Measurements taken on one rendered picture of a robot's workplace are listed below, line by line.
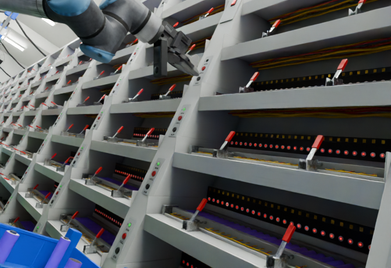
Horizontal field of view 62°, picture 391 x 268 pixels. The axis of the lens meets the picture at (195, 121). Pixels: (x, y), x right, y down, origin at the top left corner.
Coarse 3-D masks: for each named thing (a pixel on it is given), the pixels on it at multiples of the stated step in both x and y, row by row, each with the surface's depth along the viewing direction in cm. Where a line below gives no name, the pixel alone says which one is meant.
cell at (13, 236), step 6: (6, 234) 41; (12, 234) 42; (18, 234) 43; (0, 240) 41; (6, 240) 41; (12, 240) 41; (0, 246) 41; (6, 246) 41; (12, 246) 42; (0, 252) 41; (6, 252) 41; (0, 258) 41; (6, 258) 42
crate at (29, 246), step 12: (0, 228) 50; (12, 228) 51; (72, 228) 58; (24, 240) 53; (36, 240) 54; (48, 240) 55; (72, 240) 57; (12, 252) 52; (24, 252) 53; (36, 252) 54; (48, 252) 56; (72, 252) 57; (0, 264) 33; (12, 264) 51; (24, 264) 53; (36, 264) 54; (60, 264) 56; (84, 264) 53; (96, 264) 52
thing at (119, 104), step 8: (184, 88) 114; (112, 96) 162; (120, 96) 164; (112, 104) 160; (120, 104) 153; (128, 104) 146; (136, 104) 140; (144, 104) 134; (152, 104) 129; (160, 104) 125; (168, 104) 120; (176, 104) 116; (112, 112) 158; (120, 112) 151; (128, 112) 145; (136, 112) 139; (144, 112) 168; (152, 112) 162; (160, 112) 146; (168, 112) 140
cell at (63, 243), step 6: (60, 240) 53; (66, 240) 53; (60, 246) 53; (66, 246) 53; (54, 252) 53; (60, 252) 53; (54, 258) 52; (60, 258) 53; (48, 264) 52; (54, 264) 52
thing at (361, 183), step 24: (192, 144) 104; (216, 144) 111; (240, 144) 106; (264, 144) 98; (288, 144) 92; (312, 144) 86; (336, 144) 81; (360, 144) 76; (384, 144) 72; (192, 168) 92; (216, 168) 84; (240, 168) 78; (264, 168) 72; (288, 168) 71; (312, 168) 66; (336, 168) 67; (360, 168) 63; (384, 168) 71; (312, 192) 62; (336, 192) 59; (360, 192) 55
